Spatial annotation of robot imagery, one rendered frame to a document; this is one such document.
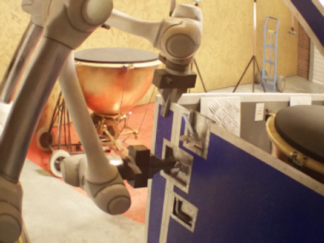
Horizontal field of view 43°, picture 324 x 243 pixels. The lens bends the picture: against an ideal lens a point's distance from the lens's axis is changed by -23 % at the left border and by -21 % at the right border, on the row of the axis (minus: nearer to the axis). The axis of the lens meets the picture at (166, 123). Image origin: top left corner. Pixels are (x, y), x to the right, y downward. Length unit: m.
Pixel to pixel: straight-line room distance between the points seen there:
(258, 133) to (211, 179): 0.59
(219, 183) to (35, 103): 0.62
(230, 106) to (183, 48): 0.58
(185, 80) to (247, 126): 0.45
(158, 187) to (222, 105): 0.37
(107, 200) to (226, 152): 0.36
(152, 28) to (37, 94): 0.44
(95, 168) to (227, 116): 0.70
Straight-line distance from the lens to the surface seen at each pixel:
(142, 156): 1.55
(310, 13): 1.10
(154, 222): 1.82
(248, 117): 1.95
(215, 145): 1.44
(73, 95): 1.32
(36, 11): 1.62
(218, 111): 1.83
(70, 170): 1.45
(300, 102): 2.18
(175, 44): 1.32
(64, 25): 1.09
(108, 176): 1.32
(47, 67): 1.11
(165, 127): 1.66
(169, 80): 1.54
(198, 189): 1.53
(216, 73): 6.32
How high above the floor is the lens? 1.36
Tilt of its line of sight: 17 degrees down
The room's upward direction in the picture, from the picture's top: 6 degrees clockwise
